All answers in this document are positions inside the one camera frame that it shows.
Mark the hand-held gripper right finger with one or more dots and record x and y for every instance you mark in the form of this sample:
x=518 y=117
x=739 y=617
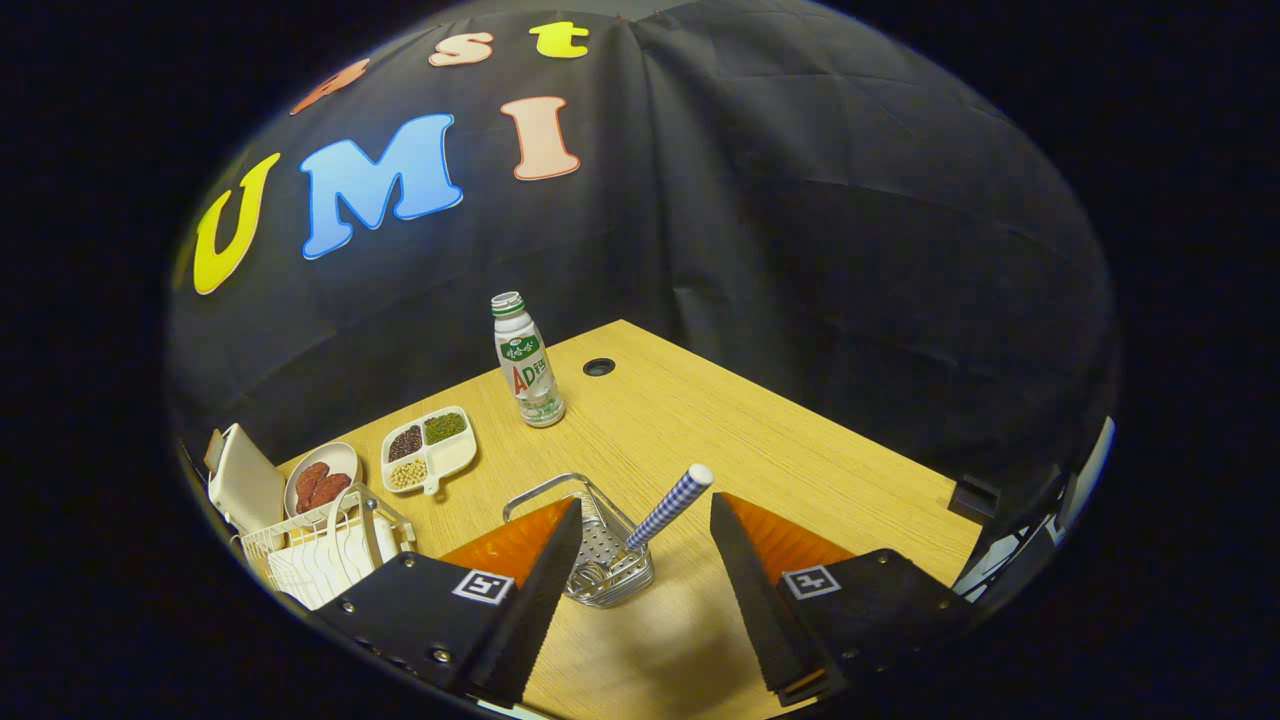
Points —
x=750 y=600

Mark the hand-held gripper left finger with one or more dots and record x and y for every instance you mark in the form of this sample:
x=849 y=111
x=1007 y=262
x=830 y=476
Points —
x=535 y=600

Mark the white divided dish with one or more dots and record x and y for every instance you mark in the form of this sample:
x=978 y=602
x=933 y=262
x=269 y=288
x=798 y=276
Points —
x=452 y=455

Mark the grey round dish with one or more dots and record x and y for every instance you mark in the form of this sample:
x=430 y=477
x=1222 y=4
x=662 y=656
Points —
x=340 y=458

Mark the pile of yellow soybeans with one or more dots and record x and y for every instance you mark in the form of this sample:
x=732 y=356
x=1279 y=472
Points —
x=408 y=474

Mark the pile of green beans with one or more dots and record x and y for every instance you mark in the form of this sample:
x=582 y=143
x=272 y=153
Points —
x=445 y=428

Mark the pile of dark red beans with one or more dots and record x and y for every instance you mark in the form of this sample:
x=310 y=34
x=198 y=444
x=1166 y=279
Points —
x=405 y=443

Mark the white drip tray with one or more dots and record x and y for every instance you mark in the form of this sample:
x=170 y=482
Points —
x=320 y=570

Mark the red meat slice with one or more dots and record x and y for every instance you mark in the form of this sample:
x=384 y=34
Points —
x=332 y=490
x=310 y=485

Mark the white drink bottle green label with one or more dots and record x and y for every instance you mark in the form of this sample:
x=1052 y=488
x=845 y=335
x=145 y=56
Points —
x=528 y=365

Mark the dark block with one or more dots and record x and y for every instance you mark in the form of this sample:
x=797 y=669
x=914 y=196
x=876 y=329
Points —
x=975 y=498

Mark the white toaster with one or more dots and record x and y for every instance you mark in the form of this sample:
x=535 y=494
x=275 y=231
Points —
x=245 y=485

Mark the toast slice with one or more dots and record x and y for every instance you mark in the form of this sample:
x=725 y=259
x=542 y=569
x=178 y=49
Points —
x=214 y=450

